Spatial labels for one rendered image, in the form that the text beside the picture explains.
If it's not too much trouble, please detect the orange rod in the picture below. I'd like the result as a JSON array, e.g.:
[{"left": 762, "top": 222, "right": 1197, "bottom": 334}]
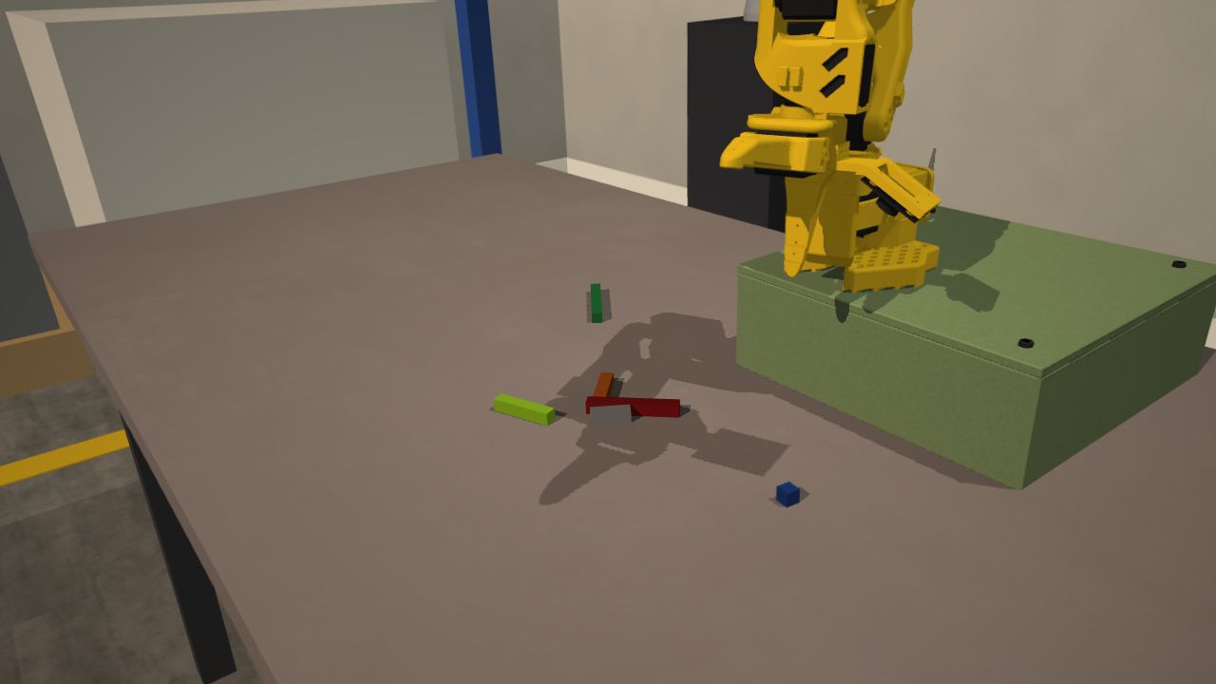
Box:
[{"left": 593, "top": 372, "right": 614, "bottom": 397}]

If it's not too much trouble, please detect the dark red rod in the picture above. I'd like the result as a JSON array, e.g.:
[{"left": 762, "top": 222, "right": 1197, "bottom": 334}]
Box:
[{"left": 585, "top": 396, "right": 680, "bottom": 417}]

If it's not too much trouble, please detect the blue cube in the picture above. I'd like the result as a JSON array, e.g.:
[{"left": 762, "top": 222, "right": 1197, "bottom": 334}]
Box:
[{"left": 776, "top": 482, "right": 800, "bottom": 508}]

